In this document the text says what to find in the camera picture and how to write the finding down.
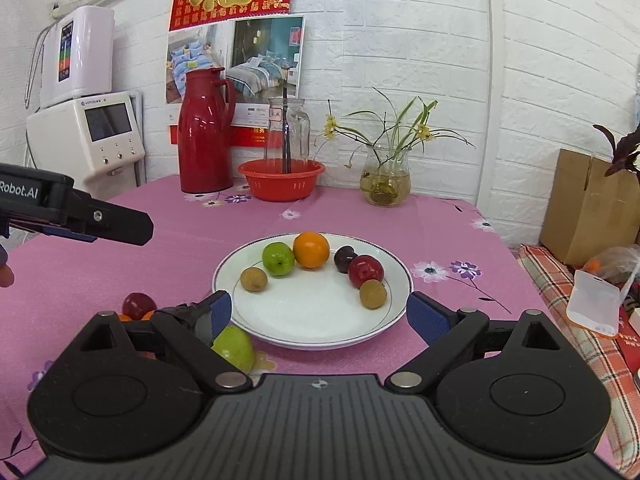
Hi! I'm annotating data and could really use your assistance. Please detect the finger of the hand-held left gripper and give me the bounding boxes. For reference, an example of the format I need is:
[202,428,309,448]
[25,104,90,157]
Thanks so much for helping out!
[42,226,98,245]
[67,189,154,247]

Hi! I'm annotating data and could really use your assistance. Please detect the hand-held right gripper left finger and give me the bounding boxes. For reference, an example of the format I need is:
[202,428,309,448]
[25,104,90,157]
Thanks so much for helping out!
[75,290,253,393]

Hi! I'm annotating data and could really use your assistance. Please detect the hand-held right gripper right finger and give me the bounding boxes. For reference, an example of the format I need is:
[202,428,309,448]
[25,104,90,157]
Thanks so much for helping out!
[385,291,571,392]

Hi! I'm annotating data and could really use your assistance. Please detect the elongated green jujube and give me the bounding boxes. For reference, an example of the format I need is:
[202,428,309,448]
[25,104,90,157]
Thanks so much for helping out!
[211,325,257,373]

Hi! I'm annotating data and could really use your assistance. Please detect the brown longan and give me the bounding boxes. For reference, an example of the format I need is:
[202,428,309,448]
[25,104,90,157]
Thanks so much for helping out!
[359,279,389,311]
[240,267,268,292]

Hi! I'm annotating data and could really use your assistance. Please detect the red plum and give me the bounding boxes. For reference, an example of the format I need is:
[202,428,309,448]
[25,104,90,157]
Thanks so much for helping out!
[122,292,157,322]
[348,254,385,289]

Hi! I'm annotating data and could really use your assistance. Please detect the white plate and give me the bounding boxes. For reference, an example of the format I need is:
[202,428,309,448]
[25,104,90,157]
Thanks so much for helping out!
[212,232,414,350]

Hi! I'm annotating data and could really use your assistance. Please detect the dark purple plum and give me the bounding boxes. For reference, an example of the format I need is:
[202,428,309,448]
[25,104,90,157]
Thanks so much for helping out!
[333,245,357,274]

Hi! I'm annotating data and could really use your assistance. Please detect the smooth orange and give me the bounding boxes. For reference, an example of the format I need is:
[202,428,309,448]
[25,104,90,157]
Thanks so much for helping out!
[293,231,331,270]

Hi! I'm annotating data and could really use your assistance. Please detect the person's left hand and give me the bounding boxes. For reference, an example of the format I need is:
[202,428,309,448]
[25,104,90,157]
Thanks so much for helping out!
[0,242,15,288]

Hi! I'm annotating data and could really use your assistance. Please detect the white appliance with screen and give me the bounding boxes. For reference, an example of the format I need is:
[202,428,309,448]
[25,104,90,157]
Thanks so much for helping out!
[26,91,147,201]

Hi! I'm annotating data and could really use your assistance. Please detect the pink floral tablecloth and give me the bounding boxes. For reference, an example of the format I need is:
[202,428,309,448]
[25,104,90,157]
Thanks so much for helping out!
[0,174,621,480]

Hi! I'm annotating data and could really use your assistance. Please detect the red thermos jug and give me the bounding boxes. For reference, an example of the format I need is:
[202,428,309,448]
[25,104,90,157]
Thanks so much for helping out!
[177,67,237,194]

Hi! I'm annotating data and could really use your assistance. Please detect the glass vase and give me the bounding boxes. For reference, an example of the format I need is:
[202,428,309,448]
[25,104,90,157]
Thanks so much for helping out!
[360,146,412,208]

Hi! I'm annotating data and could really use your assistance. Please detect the red plastic basin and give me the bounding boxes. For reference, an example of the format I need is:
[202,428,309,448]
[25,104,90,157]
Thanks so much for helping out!
[238,159,326,203]

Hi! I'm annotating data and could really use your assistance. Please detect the white water purifier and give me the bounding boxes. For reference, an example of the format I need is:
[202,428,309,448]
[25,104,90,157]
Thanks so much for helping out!
[39,6,115,109]

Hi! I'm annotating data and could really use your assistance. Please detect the orange plaid cloth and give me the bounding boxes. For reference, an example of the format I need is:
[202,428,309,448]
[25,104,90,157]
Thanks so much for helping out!
[515,244,640,476]

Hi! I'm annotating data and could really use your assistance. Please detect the white plastic pouch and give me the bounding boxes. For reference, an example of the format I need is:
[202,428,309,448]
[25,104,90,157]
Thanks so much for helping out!
[566,270,636,338]

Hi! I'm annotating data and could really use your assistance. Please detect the cardboard box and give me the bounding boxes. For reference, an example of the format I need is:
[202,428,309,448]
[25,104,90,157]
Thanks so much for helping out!
[540,148,640,267]

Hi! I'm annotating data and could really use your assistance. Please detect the black stirring stick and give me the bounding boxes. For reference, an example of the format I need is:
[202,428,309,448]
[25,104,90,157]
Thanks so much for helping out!
[282,85,294,173]

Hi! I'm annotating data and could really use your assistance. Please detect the clear plastic bag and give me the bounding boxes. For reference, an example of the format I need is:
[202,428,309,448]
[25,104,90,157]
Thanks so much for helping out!
[582,245,640,286]

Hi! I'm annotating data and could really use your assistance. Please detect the glass pitcher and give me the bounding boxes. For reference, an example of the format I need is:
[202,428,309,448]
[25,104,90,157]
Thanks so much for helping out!
[263,98,311,175]

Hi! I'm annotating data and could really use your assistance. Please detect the red packet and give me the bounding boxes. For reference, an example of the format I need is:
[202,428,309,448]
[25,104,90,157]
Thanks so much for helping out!
[615,305,640,376]

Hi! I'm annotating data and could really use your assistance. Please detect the green flowering plant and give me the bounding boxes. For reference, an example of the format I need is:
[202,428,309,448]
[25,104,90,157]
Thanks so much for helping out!
[314,87,476,168]

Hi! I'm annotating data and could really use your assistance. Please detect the purple leaf plant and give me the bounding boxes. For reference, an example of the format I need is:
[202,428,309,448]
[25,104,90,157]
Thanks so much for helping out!
[592,124,640,177]

